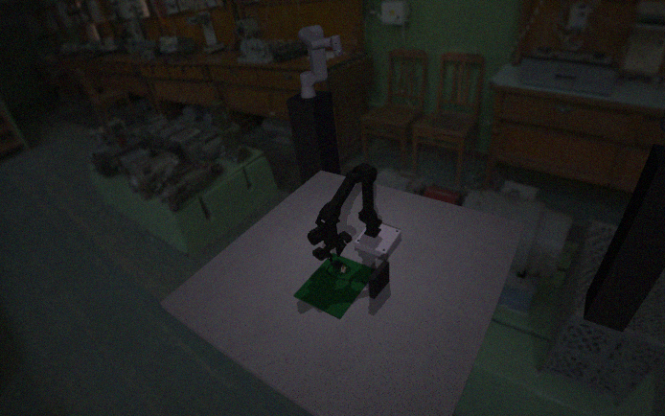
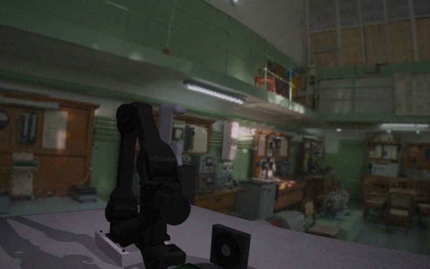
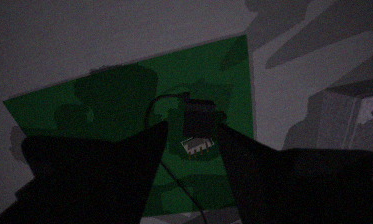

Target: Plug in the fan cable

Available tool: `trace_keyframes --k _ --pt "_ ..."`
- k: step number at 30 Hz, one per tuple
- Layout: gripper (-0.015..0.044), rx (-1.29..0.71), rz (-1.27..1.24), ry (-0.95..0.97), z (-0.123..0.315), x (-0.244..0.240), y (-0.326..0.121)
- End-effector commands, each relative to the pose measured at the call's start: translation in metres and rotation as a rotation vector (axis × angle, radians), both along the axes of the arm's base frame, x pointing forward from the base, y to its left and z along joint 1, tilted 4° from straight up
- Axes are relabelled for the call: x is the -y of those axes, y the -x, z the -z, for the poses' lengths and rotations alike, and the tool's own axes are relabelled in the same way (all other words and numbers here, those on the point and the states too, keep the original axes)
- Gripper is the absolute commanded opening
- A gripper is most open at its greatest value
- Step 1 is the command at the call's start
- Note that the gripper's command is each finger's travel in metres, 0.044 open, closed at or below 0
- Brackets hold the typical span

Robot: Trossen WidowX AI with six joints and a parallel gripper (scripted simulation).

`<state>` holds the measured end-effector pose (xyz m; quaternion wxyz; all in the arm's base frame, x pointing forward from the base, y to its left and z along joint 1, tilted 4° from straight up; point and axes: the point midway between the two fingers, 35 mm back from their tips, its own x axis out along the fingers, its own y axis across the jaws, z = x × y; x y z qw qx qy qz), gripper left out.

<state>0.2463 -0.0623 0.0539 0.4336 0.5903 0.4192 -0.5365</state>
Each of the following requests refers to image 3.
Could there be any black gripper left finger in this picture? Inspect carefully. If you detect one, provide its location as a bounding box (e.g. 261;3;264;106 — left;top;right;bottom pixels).
21;121;168;224

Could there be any green circuit board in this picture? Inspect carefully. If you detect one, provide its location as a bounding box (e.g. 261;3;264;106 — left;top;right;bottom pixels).
3;34;254;218

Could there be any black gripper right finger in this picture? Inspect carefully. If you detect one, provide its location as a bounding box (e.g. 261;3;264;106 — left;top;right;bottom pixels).
217;123;373;224

